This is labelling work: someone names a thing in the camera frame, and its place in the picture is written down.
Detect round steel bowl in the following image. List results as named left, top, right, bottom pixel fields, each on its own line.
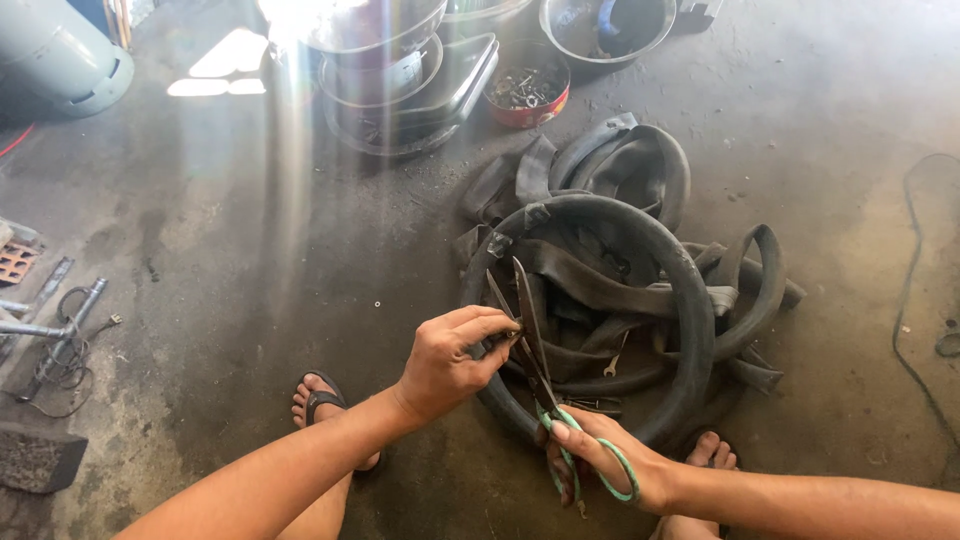
left=538, top=0, right=678, bottom=77

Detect grey metal pipe tool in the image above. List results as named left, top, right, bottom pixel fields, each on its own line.
left=0, top=277, right=110, bottom=403

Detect person's right foot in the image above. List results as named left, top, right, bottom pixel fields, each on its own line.
left=685, top=431, right=739, bottom=473

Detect black cable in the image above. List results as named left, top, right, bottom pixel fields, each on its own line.
left=891, top=153, right=960, bottom=453

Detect person's foot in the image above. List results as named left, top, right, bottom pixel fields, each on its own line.
left=685, top=431, right=739, bottom=473
left=292, top=375, right=381, bottom=473

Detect person's right leg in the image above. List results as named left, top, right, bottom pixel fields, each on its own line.
left=648, top=513, right=723, bottom=540

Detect red bowl of bolts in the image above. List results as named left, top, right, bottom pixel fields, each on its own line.
left=483, top=40, right=572, bottom=130

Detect green-handled metal scissors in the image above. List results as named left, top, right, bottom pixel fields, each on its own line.
left=486, top=256, right=642, bottom=520

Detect small steel wrench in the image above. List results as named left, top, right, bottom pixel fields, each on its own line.
left=603, top=330, right=631, bottom=379

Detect person's left leg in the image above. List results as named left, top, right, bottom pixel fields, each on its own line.
left=274, top=471, right=355, bottom=540

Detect black left sandal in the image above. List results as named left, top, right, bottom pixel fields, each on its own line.
left=291, top=370, right=388, bottom=478

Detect thin black wire bundle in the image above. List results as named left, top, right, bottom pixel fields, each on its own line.
left=15, top=286, right=123, bottom=420

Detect person's left foot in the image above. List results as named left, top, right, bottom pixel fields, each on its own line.
left=292, top=375, right=381, bottom=473

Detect person's left hand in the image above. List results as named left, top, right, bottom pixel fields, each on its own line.
left=393, top=305, right=522, bottom=429

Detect pale green gas cylinder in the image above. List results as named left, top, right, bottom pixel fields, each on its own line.
left=0, top=0, right=136, bottom=119

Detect round black rubber tube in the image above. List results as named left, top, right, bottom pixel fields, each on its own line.
left=459, top=195, right=717, bottom=453

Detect flat metal bar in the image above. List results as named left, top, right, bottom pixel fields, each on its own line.
left=28, top=256, right=76, bottom=318

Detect grey stone block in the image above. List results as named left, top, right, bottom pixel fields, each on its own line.
left=0, top=420, right=90, bottom=495

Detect person's right hand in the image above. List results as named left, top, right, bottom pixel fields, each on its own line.
left=545, top=405, right=678, bottom=519

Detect heap of black rubber tubes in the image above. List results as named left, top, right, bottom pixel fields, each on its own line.
left=452, top=112, right=808, bottom=421

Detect orange perforated brick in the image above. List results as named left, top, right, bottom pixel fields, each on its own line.
left=0, top=240, right=43, bottom=287

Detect stack of metal basins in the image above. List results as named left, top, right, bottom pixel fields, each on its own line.
left=258, top=0, right=501, bottom=159

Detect person's leg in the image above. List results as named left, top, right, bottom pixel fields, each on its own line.
left=648, top=513, right=723, bottom=540
left=274, top=471, right=355, bottom=540

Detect red hose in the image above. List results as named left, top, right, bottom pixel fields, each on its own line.
left=0, top=123, right=36, bottom=159

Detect dark metal hand tool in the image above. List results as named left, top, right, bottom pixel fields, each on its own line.
left=558, top=396, right=625, bottom=419

